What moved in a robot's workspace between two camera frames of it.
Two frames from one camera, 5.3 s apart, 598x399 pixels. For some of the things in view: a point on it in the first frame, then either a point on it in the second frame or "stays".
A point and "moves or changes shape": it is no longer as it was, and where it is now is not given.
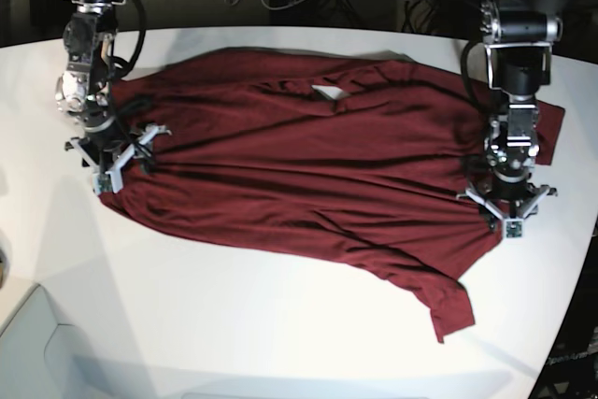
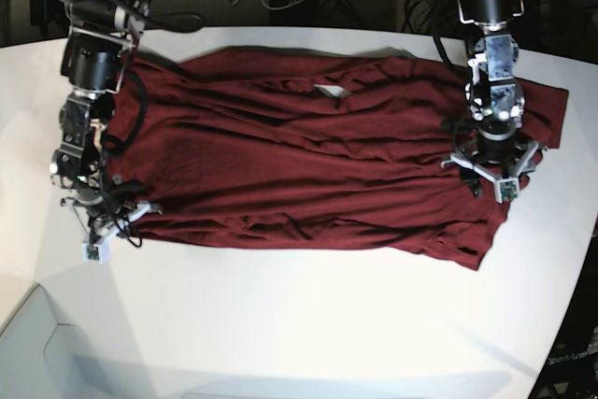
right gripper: x=508 y=200 -> x=498 y=154
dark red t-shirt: x=371 y=158 moves or changes shape
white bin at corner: x=41 y=358 stays
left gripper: x=106 y=148 -> x=101 y=232
